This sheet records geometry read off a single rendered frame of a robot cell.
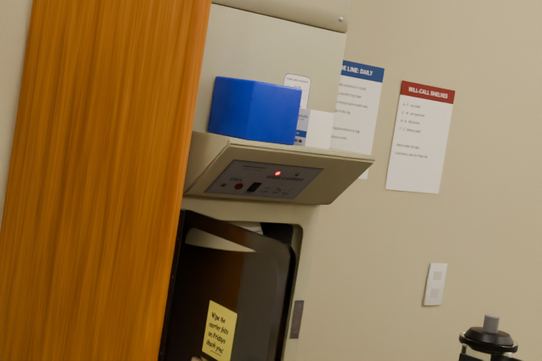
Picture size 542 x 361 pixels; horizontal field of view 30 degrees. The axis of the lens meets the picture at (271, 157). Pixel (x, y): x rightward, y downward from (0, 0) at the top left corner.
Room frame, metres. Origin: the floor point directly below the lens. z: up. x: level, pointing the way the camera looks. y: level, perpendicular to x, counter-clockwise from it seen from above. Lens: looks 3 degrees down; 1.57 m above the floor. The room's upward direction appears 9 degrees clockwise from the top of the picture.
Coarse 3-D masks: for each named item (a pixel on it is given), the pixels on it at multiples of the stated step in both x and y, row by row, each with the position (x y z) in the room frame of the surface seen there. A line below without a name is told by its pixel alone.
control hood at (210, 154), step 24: (192, 144) 1.55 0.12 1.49; (216, 144) 1.51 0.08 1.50; (240, 144) 1.50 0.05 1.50; (264, 144) 1.53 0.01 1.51; (192, 168) 1.54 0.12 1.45; (216, 168) 1.53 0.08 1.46; (336, 168) 1.66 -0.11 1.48; (360, 168) 1.69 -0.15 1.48; (192, 192) 1.55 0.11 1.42; (312, 192) 1.70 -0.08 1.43; (336, 192) 1.73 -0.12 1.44
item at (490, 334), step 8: (488, 320) 1.86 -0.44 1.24; (496, 320) 1.85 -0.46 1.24; (472, 328) 1.87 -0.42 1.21; (480, 328) 1.88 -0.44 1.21; (488, 328) 1.85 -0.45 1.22; (496, 328) 1.85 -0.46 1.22; (472, 336) 1.84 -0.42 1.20; (480, 336) 1.83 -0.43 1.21; (488, 336) 1.83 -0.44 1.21; (496, 336) 1.83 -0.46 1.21; (504, 336) 1.84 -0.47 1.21; (504, 344) 1.82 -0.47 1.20
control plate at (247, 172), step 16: (240, 160) 1.53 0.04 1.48; (224, 176) 1.55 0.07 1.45; (240, 176) 1.57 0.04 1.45; (256, 176) 1.59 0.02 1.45; (272, 176) 1.61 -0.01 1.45; (288, 176) 1.62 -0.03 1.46; (304, 176) 1.64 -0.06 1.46; (208, 192) 1.57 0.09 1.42; (224, 192) 1.59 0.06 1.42; (240, 192) 1.61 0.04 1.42; (256, 192) 1.63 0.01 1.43; (272, 192) 1.65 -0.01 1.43; (288, 192) 1.67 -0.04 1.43
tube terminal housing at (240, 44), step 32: (224, 32) 1.60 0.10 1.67; (256, 32) 1.65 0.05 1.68; (288, 32) 1.69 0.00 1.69; (320, 32) 1.74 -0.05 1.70; (224, 64) 1.61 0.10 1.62; (256, 64) 1.65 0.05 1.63; (288, 64) 1.70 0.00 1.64; (320, 64) 1.75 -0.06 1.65; (320, 96) 1.75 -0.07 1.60; (288, 320) 1.80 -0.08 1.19; (288, 352) 1.77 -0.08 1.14
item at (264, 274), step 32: (192, 224) 1.52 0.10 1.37; (224, 224) 1.45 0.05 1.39; (192, 256) 1.51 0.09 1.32; (224, 256) 1.44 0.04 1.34; (256, 256) 1.37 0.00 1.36; (288, 256) 1.31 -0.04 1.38; (192, 288) 1.50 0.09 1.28; (224, 288) 1.43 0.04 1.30; (256, 288) 1.36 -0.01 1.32; (288, 288) 1.31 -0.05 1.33; (192, 320) 1.49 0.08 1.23; (256, 320) 1.35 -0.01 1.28; (192, 352) 1.48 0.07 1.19; (256, 352) 1.34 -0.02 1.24
